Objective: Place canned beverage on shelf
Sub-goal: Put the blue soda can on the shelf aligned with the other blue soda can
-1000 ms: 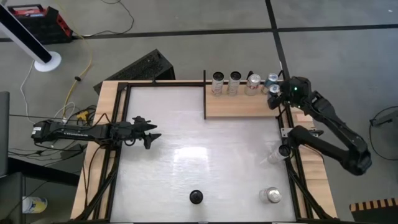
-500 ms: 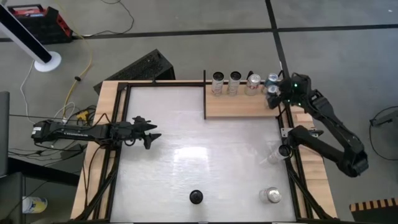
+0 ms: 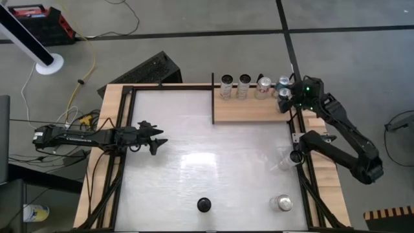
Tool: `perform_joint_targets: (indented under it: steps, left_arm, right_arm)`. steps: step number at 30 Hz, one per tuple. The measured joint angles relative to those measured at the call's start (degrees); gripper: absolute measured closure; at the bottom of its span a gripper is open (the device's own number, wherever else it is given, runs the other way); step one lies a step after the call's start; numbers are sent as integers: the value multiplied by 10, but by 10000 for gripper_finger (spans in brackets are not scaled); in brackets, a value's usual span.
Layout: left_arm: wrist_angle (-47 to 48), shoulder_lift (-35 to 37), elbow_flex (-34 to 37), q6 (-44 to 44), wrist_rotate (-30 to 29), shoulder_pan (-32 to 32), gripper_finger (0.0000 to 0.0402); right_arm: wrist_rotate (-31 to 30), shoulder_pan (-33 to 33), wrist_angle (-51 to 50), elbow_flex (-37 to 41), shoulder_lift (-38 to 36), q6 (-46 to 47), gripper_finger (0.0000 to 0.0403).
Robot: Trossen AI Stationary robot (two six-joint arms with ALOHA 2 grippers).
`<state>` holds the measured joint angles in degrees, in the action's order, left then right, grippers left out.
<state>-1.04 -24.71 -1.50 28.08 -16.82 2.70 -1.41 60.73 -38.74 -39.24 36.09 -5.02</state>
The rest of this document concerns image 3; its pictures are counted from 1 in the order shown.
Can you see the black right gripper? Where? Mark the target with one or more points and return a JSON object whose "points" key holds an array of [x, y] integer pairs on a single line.
{"points": [[307, 94]]}

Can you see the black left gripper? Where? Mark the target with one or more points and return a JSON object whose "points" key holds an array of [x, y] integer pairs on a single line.
{"points": [[129, 139]]}

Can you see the blue silver Red Bull can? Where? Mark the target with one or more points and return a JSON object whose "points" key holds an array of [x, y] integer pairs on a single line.
{"points": [[283, 81], [284, 94]]}

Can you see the silver Diet Coke can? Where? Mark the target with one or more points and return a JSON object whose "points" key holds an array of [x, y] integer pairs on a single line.
{"points": [[281, 203], [262, 89]]}

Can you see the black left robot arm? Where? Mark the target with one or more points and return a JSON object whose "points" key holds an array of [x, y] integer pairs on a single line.
{"points": [[71, 137]]}

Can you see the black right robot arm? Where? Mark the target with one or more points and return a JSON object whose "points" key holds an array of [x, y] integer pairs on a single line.
{"points": [[339, 158]]}

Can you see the small black glossy object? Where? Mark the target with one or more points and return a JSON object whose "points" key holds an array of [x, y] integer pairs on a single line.
{"points": [[260, 78]]}

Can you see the silver metal mounting plate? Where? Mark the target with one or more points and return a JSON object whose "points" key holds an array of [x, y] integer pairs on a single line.
{"points": [[296, 137]]}

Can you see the black perforated computer case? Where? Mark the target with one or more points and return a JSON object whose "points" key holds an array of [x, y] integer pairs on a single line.
{"points": [[145, 69]]}

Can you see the yellow plug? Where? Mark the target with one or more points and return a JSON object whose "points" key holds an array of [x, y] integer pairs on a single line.
{"points": [[85, 119]]}

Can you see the black power adapter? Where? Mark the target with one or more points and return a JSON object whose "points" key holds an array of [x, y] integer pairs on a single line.
{"points": [[75, 157]]}

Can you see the grey metal stand foot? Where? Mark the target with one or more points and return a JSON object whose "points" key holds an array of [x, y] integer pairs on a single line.
{"points": [[399, 123]]}

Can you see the black floor beam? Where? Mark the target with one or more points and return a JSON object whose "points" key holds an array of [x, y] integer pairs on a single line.
{"points": [[45, 179]]}

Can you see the white yellow jug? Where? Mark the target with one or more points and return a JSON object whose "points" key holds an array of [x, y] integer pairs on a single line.
{"points": [[35, 213]]}

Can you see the dark grey panel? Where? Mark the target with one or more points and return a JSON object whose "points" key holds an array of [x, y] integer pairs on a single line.
{"points": [[4, 139]]}

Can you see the red black toolbox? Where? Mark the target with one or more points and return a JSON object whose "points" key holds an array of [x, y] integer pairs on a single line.
{"points": [[42, 27]]}

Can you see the white black pole stand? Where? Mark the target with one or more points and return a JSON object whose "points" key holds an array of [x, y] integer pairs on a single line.
{"points": [[29, 40]]}

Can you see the dark grey cabinet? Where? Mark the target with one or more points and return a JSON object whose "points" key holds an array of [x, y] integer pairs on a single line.
{"points": [[11, 207]]}

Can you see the black orange striped box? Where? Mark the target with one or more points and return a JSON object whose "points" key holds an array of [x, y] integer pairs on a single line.
{"points": [[391, 223]]}

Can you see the wooden shelf with black frame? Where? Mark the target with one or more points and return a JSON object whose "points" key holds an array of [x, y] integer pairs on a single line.
{"points": [[246, 111]]}

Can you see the black metal table frame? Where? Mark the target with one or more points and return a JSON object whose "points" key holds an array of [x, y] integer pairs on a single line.
{"points": [[174, 87]]}

